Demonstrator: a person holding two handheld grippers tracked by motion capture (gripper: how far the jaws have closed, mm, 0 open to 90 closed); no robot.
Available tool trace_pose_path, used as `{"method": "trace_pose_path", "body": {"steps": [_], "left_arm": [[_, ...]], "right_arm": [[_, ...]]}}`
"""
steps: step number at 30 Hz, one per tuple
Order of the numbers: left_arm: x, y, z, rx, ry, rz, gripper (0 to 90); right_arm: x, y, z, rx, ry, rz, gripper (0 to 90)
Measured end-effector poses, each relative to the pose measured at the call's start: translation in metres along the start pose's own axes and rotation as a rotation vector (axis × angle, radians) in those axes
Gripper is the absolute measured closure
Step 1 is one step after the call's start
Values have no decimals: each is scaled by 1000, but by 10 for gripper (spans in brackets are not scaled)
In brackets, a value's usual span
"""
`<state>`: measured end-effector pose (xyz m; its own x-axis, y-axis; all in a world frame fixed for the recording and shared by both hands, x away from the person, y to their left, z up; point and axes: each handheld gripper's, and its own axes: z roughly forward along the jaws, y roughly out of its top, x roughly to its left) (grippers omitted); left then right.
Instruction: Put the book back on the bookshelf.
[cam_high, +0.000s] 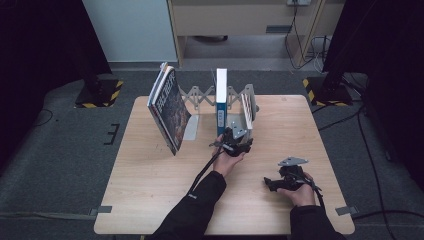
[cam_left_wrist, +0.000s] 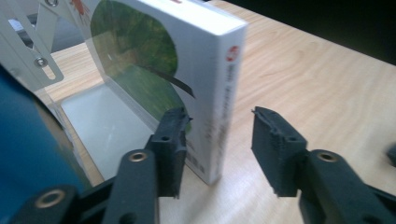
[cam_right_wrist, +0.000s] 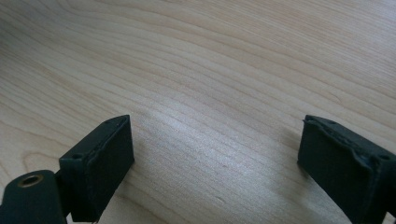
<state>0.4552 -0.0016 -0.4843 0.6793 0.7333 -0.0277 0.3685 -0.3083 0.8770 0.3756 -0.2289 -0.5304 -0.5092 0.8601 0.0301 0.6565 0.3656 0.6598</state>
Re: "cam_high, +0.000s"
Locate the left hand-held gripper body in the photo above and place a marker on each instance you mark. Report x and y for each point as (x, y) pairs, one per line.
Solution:
(235, 146)

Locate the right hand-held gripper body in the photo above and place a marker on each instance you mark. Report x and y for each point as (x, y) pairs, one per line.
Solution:
(291, 176)

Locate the white caterpillar board book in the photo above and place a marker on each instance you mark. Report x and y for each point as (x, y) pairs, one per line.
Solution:
(247, 111)

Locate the thick blue book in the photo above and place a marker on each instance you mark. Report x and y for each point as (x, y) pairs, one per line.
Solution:
(221, 86)

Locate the grey expandable book rack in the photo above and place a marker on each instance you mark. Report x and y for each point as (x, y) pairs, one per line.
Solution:
(200, 95)

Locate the dark cover magazine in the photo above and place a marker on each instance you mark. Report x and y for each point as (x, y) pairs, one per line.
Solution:
(171, 110)

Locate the portrait cover magazine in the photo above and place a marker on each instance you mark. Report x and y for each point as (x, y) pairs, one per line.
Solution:
(156, 85)

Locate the person's left hand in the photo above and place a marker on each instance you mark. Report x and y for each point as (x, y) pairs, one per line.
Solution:
(225, 163)

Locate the person's right hand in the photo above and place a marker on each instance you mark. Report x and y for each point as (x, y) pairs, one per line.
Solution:
(301, 196)

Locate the grey tape piece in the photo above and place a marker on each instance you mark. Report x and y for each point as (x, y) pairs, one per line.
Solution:
(101, 210)
(346, 210)

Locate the striped black stand base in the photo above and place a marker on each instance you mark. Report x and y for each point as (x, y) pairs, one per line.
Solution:
(100, 95)
(328, 91)

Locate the wooden desk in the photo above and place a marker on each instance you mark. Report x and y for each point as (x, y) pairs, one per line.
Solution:
(233, 20)

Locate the white power strip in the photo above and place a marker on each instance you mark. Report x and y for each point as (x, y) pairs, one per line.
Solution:
(298, 2)

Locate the white cabinet panel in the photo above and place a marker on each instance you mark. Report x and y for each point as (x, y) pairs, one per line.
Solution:
(133, 30)

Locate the dark curtain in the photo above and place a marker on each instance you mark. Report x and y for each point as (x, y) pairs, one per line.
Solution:
(40, 40)
(393, 50)

